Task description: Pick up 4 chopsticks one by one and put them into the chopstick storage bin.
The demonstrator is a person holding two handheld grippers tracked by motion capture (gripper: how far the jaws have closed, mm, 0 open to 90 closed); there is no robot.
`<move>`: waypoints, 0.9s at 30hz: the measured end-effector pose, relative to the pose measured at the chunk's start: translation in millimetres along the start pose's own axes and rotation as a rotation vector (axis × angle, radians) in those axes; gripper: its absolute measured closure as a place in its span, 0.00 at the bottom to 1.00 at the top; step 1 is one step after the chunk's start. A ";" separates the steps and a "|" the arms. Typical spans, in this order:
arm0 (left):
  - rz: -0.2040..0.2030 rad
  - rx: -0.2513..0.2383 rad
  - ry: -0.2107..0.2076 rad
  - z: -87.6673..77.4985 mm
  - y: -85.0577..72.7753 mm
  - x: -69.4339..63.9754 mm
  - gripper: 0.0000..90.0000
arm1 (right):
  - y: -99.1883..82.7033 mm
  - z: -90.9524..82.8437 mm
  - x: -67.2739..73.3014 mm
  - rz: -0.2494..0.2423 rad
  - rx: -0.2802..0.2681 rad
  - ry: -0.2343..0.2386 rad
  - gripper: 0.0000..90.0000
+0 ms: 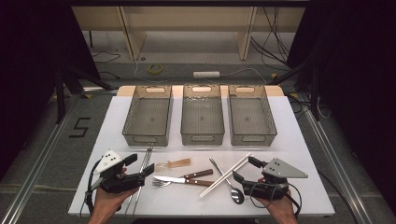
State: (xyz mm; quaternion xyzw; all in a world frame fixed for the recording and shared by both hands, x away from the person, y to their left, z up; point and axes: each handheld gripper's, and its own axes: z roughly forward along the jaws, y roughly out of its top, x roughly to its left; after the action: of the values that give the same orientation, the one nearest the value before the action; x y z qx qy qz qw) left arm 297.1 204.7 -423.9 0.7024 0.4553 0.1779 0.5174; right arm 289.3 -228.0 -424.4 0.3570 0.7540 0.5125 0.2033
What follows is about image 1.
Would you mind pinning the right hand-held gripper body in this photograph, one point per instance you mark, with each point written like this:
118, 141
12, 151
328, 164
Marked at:
280, 169

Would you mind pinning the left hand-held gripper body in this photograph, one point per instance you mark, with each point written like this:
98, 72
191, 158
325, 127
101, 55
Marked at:
109, 161

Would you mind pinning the metal spoon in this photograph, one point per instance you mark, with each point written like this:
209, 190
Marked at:
237, 196

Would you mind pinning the small wooden stick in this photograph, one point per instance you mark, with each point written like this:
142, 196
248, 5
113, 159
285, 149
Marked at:
179, 163

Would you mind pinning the smoky transparent plastic bin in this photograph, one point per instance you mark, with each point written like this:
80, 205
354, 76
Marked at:
251, 116
148, 116
202, 116

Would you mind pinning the person's right hand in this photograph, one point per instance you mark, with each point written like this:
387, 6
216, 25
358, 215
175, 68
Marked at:
281, 207

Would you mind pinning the person's left hand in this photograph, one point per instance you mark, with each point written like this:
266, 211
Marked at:
107, 202

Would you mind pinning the yellow tape piece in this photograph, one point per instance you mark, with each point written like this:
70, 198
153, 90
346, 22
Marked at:
87, 95
274, 75
294, 95

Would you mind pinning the black metal stand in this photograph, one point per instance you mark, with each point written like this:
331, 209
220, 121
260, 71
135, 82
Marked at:
59, 93
315, 93

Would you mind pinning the yellow tape roll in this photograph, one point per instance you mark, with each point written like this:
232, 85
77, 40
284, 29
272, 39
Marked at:
150, 69

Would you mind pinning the white power strip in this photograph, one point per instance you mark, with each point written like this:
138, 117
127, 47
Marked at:
206, 74

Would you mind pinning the dark curtain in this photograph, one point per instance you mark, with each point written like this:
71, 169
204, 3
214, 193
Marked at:
25, 62
358, 77

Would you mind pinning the beige wooden desk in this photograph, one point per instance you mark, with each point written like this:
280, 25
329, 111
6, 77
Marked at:
186, 18

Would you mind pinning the long aluminium floor rail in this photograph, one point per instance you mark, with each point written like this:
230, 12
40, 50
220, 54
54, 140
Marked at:
40, 165
334, 158

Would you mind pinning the short aluminium rail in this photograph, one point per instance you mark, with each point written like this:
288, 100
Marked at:
99, 90

